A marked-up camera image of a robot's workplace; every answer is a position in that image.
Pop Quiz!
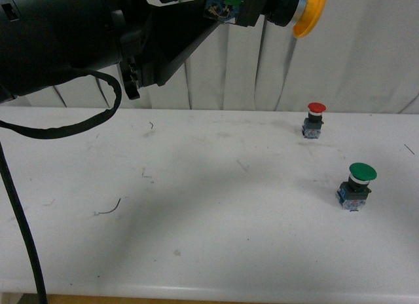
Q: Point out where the black sleeved cable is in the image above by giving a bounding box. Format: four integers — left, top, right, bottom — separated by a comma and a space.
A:
0, 67, 123, 304

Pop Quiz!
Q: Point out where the green mushroom push button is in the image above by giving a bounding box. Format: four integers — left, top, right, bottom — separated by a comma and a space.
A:
337, 162, 377, 212

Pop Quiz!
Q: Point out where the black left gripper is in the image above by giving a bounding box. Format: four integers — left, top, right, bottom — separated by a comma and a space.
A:
118, 0, 219, 100

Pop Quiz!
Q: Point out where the yellow mushroom push button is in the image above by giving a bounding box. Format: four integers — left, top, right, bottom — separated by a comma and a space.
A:
204, 0, 327, 39

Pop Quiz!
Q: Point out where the red mushroom push button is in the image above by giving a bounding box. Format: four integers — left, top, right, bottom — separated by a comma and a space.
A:
302, 102, 327, 139

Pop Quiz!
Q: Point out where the white pleated curtain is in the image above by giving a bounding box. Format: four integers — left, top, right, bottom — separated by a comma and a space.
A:
0, 0, 419, 115

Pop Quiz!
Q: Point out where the small wire scrap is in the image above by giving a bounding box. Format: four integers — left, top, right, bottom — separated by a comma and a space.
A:
93, 198, 122, 216

